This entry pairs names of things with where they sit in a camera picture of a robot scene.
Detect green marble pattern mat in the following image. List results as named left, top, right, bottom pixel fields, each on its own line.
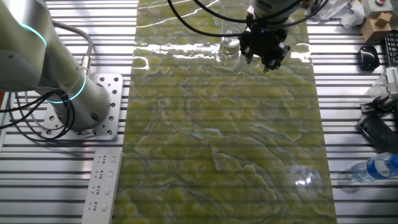
left=113, top=0, right=338, bottom=224

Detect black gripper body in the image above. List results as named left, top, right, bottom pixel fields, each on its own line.
left=238, top=26, right=292, bottom=63

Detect crumpled white paper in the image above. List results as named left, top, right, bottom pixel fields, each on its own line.
left=310, top=0, right=366, bottom=29

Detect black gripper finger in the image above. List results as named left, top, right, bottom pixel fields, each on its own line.
left=243, top=46, right=254, bottom=65
left=262, top=45, right=292, bottom=74

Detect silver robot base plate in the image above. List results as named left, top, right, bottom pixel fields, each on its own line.
left=41, top=73, right=124, bottom=141

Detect black keyboard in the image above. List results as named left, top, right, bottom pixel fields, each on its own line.
left=384, top=32, right=398, bottom=68

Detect brown cardboard box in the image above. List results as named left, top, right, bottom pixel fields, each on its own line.
left=360, top=11, right=393, bottom=43

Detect black flat camera stand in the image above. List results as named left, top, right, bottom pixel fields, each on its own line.
left=355, top=111, right=398, bottom=154

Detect black computer mouse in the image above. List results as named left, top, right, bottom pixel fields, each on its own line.
left=357, top=45, right=381, bottom=72

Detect grey cable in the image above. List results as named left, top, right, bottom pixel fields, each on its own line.
left=51, top=19, right=94, bottom=75

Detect water bottle with blue label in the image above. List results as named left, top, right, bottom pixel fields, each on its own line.
left=349, top=152, right=398, bottom=185

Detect white power strip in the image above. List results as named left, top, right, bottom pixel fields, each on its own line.
left=81, top=148, right=124, bottom=224

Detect clear plastic bag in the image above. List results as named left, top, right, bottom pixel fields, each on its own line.
left=366, top=72, right=389, bottom=98

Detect grey emergency stop box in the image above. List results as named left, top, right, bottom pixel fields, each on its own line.
left=362, top=0, right=394, bottom=18

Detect clear glass mug with handle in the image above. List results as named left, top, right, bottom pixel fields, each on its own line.
left=217, top=21, right=245, bottom=63

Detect black looped cables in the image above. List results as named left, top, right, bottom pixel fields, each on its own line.
left=0, top=89, right=76, bottom=143

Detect silver ridged camera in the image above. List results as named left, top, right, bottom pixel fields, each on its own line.
left=384, top=66, right=398, bottom=101

